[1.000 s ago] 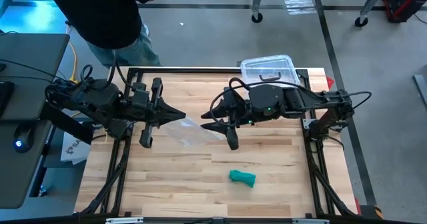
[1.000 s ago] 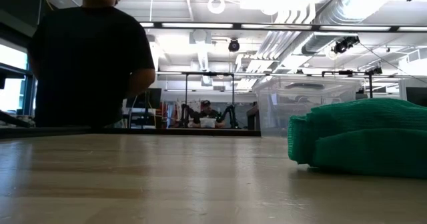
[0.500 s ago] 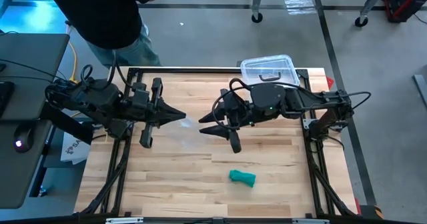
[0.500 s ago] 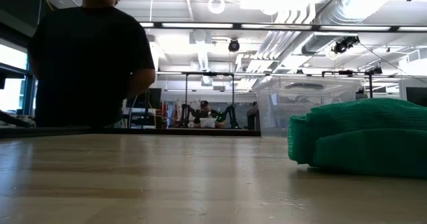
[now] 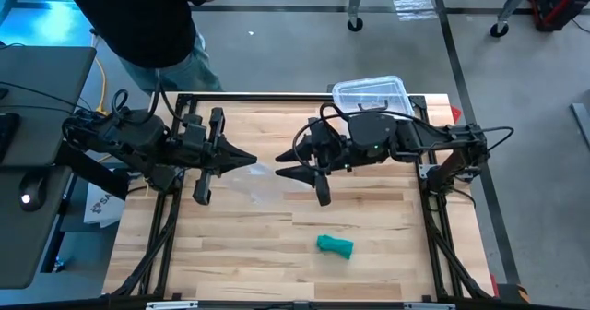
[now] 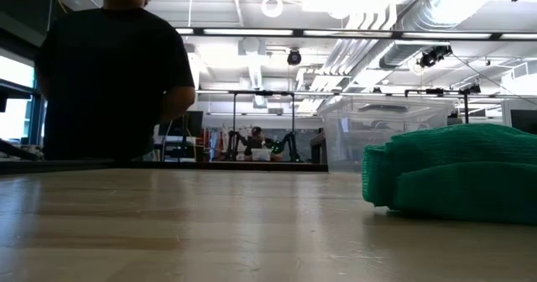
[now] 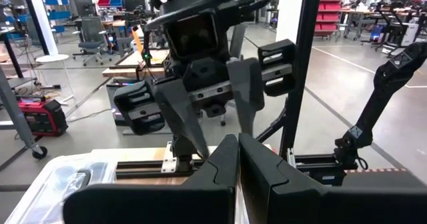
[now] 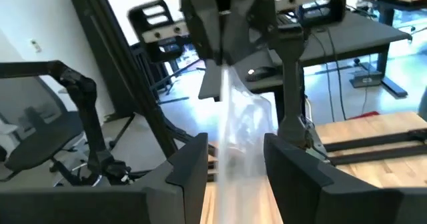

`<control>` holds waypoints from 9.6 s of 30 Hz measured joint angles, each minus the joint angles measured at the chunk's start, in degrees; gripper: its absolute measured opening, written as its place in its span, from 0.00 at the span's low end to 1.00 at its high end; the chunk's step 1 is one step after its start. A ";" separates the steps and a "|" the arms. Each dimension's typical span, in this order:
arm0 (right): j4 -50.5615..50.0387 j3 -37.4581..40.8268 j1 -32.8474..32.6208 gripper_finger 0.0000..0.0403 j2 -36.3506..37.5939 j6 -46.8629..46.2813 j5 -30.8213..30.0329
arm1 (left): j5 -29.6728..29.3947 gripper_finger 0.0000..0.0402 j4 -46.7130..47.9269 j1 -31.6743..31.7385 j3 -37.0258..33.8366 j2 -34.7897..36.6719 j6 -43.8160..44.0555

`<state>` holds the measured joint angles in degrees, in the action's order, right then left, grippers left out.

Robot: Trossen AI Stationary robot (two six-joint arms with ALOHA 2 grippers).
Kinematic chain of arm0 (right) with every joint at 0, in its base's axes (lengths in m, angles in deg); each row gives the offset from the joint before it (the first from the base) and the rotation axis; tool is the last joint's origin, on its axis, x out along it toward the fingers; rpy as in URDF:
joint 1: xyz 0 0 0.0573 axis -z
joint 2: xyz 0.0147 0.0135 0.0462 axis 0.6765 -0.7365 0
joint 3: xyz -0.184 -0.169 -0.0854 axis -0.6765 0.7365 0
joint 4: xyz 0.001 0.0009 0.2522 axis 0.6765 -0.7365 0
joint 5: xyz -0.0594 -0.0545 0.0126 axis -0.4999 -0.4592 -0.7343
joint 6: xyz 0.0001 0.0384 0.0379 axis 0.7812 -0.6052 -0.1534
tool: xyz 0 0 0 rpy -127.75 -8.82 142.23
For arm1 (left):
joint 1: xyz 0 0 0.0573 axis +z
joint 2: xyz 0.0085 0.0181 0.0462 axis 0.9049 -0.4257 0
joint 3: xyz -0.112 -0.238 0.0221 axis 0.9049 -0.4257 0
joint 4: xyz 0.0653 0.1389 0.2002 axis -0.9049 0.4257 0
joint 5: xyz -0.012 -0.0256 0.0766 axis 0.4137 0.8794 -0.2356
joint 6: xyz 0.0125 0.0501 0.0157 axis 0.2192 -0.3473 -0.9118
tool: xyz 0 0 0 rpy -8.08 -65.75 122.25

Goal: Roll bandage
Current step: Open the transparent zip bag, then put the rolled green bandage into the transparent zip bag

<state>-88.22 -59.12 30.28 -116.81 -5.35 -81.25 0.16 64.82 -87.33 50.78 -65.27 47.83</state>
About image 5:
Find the silver metal bracket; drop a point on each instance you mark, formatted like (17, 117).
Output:
(428, 306)
(170, 305)

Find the clear plastic sheet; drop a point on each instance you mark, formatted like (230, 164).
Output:
(412, 1)

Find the grey cart leg with caster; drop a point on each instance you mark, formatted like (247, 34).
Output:
(499, 28)
(355, 24)

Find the black keyboard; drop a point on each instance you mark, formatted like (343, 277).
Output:
(7, 134)

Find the grey metal bar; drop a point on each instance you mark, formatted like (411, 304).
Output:
(581, 121)

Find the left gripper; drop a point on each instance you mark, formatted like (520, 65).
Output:
(203, 190)

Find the clear plastic bag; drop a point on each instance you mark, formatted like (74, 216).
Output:
(263, 181)

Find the red plastic crate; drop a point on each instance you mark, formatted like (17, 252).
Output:
(560, 1)

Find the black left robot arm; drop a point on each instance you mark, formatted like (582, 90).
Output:
(129, 139)

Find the red table corner pad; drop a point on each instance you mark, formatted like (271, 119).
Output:
(456, 115)

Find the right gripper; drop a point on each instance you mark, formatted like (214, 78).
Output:
(322, 194)

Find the black computer mouse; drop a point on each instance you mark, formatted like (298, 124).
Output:
(31, 192)

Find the green elastic bandage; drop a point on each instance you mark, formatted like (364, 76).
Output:
(334, 245)

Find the clear plastic container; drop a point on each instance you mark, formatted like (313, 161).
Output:
(369, 88)

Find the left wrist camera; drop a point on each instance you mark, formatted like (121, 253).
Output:
(193, 137)

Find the person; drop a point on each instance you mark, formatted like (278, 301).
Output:
(138, 15)

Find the light grey desk panel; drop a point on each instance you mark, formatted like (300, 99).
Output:
(46, 70)

